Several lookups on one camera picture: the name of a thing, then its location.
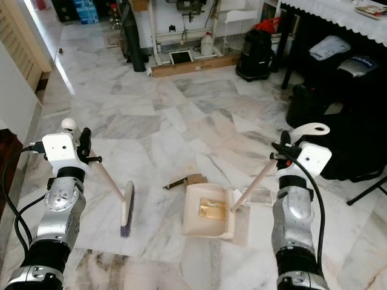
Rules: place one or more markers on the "beige hand broom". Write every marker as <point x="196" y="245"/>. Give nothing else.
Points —
<point x="127" y="208"/>

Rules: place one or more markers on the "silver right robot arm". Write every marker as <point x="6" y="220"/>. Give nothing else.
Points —
<point x="293" y="217"/>

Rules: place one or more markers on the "round black bag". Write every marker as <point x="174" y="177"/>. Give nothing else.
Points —
<point x="308" y="104"/>

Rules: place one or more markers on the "clear plastic piece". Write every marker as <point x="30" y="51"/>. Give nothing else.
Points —
<point x="257" y="197"/>

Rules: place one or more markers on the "large black bag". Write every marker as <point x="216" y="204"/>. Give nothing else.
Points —
<point x="360" y="133"/>

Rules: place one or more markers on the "black table leg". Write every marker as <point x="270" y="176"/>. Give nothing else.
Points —
<point x="288" y="51"/>

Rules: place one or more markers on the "black stand leg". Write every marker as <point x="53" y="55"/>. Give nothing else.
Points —
<point x="367" y="190"/>

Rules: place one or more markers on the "black vacuum cleaner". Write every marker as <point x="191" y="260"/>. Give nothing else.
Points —
<point x="256" y="55"/>

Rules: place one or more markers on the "golden brown cardboard scrap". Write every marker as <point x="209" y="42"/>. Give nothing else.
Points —
<point x="211" y="209"/>

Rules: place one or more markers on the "brown cardboard piece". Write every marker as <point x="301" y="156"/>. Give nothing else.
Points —
<point x="195" y="179"/>

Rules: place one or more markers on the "dark brown stick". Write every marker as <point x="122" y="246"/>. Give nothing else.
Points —
<point x="174" y="184"/>

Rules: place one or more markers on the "folded white cloth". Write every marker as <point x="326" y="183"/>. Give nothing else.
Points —
<point x="330" y="47"/>

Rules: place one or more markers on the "black bag with silver top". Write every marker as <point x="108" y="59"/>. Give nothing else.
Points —
<point x="357" y="65"/>

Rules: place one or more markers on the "red cloth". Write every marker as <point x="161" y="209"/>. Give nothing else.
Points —
<point x="267" y="25"/>

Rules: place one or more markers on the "wooden door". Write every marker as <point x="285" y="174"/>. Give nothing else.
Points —
<point x="24" y="36"/>

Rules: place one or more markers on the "wooden plank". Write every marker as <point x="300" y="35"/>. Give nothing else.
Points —
<point x="193" y="65"/>

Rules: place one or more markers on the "white plastic bottle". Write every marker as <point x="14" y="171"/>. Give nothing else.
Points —
<point x="207" y="45"/>

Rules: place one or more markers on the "sewing machine foot pedal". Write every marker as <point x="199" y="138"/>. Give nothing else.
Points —
<point x="181" y="57"/>

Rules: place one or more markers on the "blue box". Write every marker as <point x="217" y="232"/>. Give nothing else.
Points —
<point x="86" y="11"/>

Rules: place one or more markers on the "black box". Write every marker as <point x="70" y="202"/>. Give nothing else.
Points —
<point x="63" y="10"/>

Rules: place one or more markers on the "white sewing machine table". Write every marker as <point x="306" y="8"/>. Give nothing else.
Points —
<point x="233" y="15"/>

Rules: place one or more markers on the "table with white tablecloth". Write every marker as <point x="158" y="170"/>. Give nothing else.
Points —
<point x="332" y="12"/>

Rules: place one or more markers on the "red canister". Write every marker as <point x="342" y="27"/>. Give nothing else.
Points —
<point x="40" y="4"/>

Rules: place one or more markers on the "book with colourful cover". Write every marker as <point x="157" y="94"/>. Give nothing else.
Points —
<point x="372" y="10"/>

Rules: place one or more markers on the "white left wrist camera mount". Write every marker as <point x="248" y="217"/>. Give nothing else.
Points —
<point x="60" y="148"/>

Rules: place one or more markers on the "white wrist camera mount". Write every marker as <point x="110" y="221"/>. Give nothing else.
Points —
<point x="60" y="148"/>
<point x="314" y="158"/>

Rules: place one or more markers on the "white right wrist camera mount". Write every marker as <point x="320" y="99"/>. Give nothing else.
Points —
<point x="314" y="158"/>

